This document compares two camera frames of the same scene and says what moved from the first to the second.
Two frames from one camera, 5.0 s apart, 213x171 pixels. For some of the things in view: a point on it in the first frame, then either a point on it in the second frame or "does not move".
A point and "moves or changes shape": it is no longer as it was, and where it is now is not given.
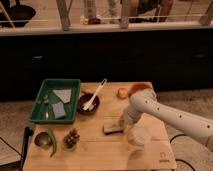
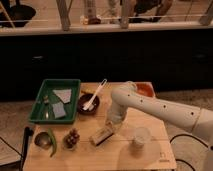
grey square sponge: x=59 y=110 does not move
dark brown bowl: x=84 y=99 does not move
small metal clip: x=46 y=100 does not move
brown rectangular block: x=111 y=128 moves or changes shape
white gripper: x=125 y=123 -> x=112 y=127
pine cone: x=71 y=139 does not move
